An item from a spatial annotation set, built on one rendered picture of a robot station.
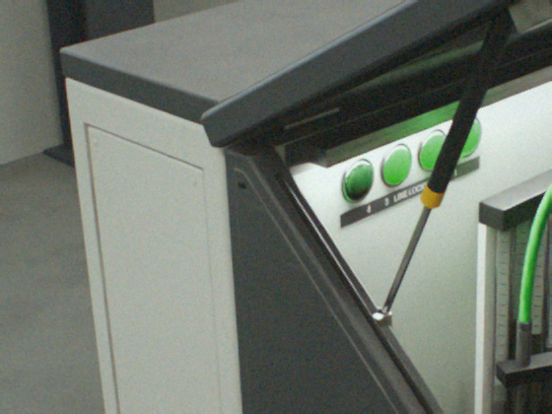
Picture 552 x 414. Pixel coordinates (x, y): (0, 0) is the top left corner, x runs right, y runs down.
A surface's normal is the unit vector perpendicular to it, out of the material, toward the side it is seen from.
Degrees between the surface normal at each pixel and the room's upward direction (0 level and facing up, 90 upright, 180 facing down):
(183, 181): 90
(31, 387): 0
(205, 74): 0
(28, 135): 90
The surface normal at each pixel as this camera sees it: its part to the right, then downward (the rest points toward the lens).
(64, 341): -0.03, -0.91
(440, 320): 0.70, 0.29
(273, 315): -0.72, 0.32
